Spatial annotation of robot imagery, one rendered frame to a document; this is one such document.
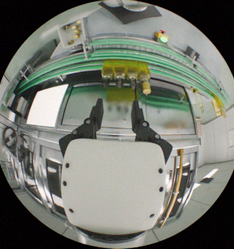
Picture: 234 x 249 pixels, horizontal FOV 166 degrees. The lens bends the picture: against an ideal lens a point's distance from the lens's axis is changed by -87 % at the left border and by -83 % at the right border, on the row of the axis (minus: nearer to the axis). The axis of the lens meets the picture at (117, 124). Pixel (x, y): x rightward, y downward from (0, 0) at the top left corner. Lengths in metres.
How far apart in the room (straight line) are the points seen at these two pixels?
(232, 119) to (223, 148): 1.64
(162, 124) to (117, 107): 0.27
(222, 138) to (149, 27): 5.93
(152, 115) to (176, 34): 0.65
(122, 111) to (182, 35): 0.73
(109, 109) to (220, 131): 6.04
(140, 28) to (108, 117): 0.61
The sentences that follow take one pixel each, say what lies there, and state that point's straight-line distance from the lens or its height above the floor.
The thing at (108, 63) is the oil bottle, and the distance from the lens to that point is 0.47.
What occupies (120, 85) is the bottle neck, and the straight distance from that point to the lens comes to 0.39.
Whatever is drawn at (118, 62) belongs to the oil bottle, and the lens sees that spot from 0.48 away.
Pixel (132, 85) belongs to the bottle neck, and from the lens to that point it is 0.40.
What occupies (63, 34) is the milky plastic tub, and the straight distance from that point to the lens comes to 0.70.
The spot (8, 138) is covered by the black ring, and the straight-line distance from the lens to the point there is 1.02.
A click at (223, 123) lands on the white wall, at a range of 6.07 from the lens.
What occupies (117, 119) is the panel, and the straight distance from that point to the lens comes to 0.43.
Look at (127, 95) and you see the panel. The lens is 0.50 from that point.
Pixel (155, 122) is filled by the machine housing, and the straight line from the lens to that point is 0.51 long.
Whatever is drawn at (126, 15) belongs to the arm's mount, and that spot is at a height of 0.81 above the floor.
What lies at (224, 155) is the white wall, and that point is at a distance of 6.10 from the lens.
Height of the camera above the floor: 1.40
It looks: 18 degrees down
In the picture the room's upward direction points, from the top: 177 degrees counter-clockwise
